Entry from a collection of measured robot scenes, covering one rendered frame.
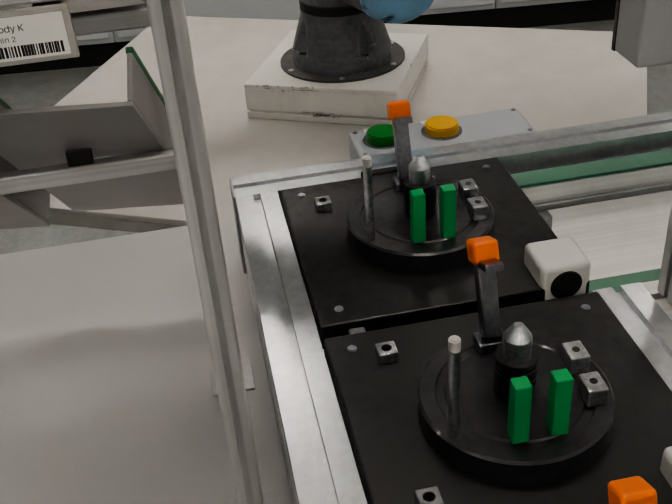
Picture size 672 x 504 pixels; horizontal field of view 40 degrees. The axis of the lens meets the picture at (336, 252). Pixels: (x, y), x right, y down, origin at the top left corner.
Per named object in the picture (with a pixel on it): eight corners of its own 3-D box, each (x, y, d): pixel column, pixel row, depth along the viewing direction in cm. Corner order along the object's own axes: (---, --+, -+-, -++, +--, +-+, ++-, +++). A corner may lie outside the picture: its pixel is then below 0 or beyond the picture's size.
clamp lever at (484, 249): (474, 334, 71) (464, 238, 69) (499, 329, 71) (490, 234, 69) (489, 347, 67) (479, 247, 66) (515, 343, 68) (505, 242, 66)
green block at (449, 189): (439, 232, 84) (439, 185, 81) (452, 230, 84) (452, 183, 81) (443, 239, 83) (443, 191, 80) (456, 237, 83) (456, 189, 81)
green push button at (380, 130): (363, 141, 109) (362, 125, 107) (396, 136, 109) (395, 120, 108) (370, 156, 105) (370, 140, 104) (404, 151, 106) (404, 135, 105)
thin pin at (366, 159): (365, 237, 84) (361, 155, 80) (374, 235, 84) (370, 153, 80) (367, 241, 84) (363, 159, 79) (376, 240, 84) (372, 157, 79)
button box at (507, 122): (350, 175, 112) (347, 129, 109) (514, 150, 115) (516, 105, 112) (363, 203, 107) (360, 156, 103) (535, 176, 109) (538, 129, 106)
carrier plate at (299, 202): (281, 205, 98) (279, 188, 97) (497, 172, 101) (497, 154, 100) (321, 345, 78) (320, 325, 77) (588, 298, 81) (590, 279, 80)
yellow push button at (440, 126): (420, 132, 109) (420, 117, 108) (453, 127, 110) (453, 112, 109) (429, 147, 106) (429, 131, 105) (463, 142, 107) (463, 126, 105)
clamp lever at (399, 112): (394, 177, 92) (385, 101, 90) (413, 174, 92) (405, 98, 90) (402, 183, 88) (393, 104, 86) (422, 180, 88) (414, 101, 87)
